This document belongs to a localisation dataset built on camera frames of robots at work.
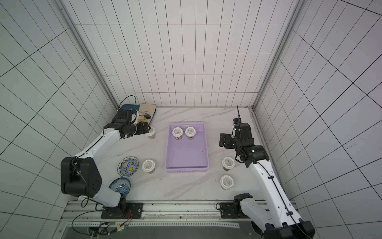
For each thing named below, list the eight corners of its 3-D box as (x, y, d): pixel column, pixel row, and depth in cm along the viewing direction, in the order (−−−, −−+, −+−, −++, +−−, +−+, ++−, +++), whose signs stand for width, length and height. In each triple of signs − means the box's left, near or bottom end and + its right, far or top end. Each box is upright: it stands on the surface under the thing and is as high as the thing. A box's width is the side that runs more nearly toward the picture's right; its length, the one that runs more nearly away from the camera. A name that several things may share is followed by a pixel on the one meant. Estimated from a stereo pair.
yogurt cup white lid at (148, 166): (143, 174, 86) (140, 170, 81) (146, 164, 90) (143, 159, 85) (155, 174, 86) (153, 170, 81) (157, 164, 90) (155, 159, 85)
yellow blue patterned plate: (117, 177, 85) (114, 175, 82) (123, 159, 92) (120, 156, 89) (137, 177, 85) (135, 175, 82) (142, 159, 92) (140, 156, 89)
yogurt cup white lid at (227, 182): (219, 191, 80) (221, 188, 75) (218, 179, 84) (220, 175, 79) (232, 191, 80) (235, 188, 75) (230, 179, 84) (232, 175, 79)
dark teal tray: (122, 109, 123) (120, 105, 119) (124, 106, 125) (122, 102, 122) (139, 111, 122) (137, 107, 118) (140, 107, 124) (139, 103, 121)
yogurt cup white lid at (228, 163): (221, 172, 87) (223, 167, 82) (220, 161, 92) (222, 156, 86) (232, 172, 87) (235, 167, 82) (230, 161, 92) (233, 156, 86)
